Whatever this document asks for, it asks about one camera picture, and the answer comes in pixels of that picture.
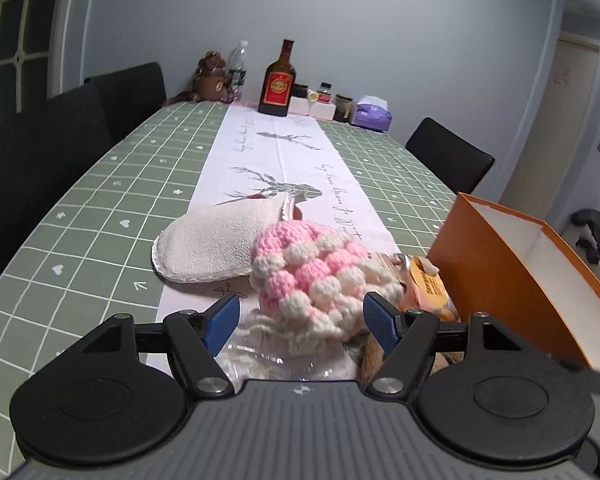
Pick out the purple tissue pack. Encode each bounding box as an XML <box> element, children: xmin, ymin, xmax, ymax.
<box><xmin>352</xmin><ymin>94</ymin><xmax>395</xmax><ymax>132</ymax></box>

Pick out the white box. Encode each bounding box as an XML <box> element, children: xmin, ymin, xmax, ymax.
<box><xmin>287</xmin><ymin>95</ymin><xmax>337</xmax><ymax>121</ymax></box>

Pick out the dark cup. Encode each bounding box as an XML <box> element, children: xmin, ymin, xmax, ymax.
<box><xmin>334</xmin><ymin>94</ymin><xmax>355</xmax><ymax>124</ymax></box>

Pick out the glass panel door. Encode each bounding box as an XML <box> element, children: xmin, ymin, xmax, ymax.
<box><xmin>0</xmin><ymin>0</ymin><xmax>75</xmax><ymax>131</ymax></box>

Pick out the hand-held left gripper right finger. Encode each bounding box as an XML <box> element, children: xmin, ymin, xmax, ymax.
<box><xmin>362</xmin><ymin>291</ymin><xmax>523</xmax><ymax>398</ymax></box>

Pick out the white deer print table runner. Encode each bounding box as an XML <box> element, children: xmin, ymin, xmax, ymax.
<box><xmin>155</xmin><ymin>102</ymin><xmax>405</xmax><ymax>381</ymax></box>

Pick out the brown teddy bear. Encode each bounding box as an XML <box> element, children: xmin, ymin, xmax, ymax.
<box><xmin>162</xmin><ymin>51</ymin><xmax>235</xmax><ymax>107</ymax></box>

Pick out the pink and white knitted hat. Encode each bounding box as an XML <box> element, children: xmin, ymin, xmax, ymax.
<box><xmin>247</xmin><ymin>220</ymin><xmax>405</xmax><ymax>356</ymax></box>

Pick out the brown liquor bottle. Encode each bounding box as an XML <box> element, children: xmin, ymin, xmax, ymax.
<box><xmin>257</xmin><ymin>38</ymin><xmax>299</xmax><ymax>117</ymax></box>

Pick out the white terry bath mitt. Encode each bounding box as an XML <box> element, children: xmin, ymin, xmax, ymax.
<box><xmin>152</xmin><ymin>194</ymin><xmax>303</xmax><ymax>283</ymax></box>

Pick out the cream door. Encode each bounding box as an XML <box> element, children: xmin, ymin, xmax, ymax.
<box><xmin>500</xmin><ymin>32</ymin><xmax>600</xmax><ymax>221</ymax></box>

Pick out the clear plastic bag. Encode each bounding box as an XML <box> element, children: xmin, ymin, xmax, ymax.
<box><xmin>217</xmin><ymin>330</ymin><xmax>361</xmax><ymax>382</ymax></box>

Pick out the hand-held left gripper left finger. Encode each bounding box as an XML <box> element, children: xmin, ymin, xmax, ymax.
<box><xmin>81</xmin><ymin>294</ymin><xmax>241</xmax><ymax>398</ymax></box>

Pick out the clear water bottle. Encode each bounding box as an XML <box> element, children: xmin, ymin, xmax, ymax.
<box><xmin>227</xmin><ymin>40</ymin><xmax>251</xmax><ymax>101</ymax></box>

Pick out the green checked tablecloth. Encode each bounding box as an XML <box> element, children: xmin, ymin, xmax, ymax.
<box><xmin>0</xmin><ymin>100</ymin><xmax>461</xmax><ymax>480</ymax></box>

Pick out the black chair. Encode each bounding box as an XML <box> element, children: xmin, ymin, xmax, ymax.
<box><xmin>0</xmin><ymin>82</ymin><xmax>115</xmax><ymax>298</ymax></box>
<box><xmin>84</xmin><ymin>62</ymin><xmax>168</xmax><ymax>147</ymax></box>
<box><xmin>405</xmin><ymin>117</ymin><xmax>496</xmax><ymax>196</ymax></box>

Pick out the orange cardboard box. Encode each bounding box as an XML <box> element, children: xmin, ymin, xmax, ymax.
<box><xmin>430</xmin><ymin>191</ymin><xmax>600</xmax><ymax>372</ymax></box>

